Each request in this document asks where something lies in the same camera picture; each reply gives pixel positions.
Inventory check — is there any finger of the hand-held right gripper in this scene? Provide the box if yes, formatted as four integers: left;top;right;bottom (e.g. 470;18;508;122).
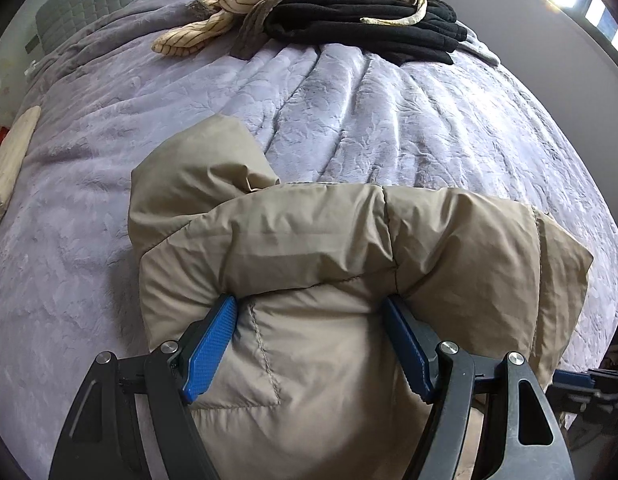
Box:
552;367;618;413

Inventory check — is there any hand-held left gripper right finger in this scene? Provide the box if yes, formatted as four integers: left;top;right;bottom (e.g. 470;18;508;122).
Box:
383;294;576;480

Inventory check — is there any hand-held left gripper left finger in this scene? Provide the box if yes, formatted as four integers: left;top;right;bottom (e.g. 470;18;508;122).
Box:
49;294;239;480

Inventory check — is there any beige puffer jacket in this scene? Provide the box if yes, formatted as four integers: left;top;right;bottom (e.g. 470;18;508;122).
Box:
128;114;595;480

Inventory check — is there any lavender plush blanket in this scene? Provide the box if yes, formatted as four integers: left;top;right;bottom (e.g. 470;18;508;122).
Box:
0;0;618;480

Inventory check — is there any cream folded cloth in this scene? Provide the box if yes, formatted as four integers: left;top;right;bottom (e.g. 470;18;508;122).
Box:
0;106;42;242

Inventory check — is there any grey garment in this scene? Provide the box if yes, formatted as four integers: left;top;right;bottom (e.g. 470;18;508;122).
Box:
458;29;503;67

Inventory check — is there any black garment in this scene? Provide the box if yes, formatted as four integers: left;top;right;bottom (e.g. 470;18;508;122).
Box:
263;0;469;67

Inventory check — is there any grey quilted headboard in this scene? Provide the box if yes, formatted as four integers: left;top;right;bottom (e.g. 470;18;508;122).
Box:
35;0;161;54

